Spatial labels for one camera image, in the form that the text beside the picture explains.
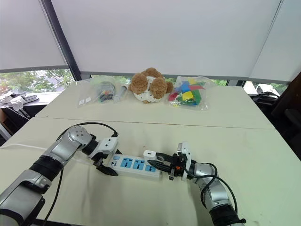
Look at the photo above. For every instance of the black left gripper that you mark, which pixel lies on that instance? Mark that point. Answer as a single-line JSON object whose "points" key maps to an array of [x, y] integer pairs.
{"points": [[101, 159]]}

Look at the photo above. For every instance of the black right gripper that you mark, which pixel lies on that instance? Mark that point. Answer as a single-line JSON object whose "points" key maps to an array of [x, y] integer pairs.
{"points": [[176, 166]]}

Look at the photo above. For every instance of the white charger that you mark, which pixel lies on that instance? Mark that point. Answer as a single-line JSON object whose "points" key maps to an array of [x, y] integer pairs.
{"points": [[150, 155]]}

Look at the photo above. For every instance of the white blue power strip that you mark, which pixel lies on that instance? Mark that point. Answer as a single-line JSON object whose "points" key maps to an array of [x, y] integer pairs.
{"points": [[138, 175]]}

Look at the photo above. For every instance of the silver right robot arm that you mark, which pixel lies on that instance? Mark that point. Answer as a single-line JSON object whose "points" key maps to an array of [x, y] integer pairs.
{"points": [[216, 193]]}

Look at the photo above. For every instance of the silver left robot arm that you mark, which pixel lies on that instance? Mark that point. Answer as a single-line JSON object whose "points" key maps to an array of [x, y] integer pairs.
{"points": [[58, 148]]}

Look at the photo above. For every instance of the flat clear bag with labels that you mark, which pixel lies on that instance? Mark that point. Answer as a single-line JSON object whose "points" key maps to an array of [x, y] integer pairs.
{"points": [[84, 100]]}

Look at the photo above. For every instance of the grey tube in clear bag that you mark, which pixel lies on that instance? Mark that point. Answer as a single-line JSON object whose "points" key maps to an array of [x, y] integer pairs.
{"points": [[120, 93]]}

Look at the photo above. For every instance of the clear bag of markers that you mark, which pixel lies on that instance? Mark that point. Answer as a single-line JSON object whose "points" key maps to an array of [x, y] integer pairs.
{"points": [[105, 91]]}

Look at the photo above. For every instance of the bag of colourful plastic pieces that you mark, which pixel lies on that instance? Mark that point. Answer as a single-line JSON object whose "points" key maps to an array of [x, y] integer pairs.
{"points": [[187, 95]]}

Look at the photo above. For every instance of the brown white plush toy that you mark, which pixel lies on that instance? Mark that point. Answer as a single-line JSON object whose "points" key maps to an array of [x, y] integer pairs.
{"points": [[141, 83]]}

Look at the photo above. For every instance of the dark side table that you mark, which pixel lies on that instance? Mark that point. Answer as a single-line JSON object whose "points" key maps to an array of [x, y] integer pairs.
{"points": [[18, 120]]}

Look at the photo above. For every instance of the grey black sandal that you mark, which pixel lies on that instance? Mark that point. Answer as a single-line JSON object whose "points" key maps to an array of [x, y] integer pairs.
{"points": [[30, 99], [13, 96]]}

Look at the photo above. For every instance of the white paper cups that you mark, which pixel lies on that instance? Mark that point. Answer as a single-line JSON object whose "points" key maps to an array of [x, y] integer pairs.
{"points": [[16, 104]]}

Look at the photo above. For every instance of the white roller blind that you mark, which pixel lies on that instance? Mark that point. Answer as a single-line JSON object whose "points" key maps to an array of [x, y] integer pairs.
{"points": [[279, 42], [164, 35], [23, 33]]}

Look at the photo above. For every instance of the black office chair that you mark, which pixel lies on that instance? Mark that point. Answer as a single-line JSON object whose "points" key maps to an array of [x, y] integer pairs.
{"points": [[289, 110]]}

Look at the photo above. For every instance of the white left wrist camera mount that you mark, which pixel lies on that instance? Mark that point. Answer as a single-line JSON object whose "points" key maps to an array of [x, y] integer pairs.
{"points": [[108, 143]]}

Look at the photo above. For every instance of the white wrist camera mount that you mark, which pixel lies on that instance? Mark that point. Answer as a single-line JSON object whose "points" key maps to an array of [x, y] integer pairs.
{"points": [[108, 143], [185, 151]]}

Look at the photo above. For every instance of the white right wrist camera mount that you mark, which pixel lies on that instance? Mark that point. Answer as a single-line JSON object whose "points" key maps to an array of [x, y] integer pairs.
{"points": [[185, 151]]}

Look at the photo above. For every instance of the dark window frame post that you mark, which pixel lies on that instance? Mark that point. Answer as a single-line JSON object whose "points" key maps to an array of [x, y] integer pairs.
{"points": [[61, 40]]}

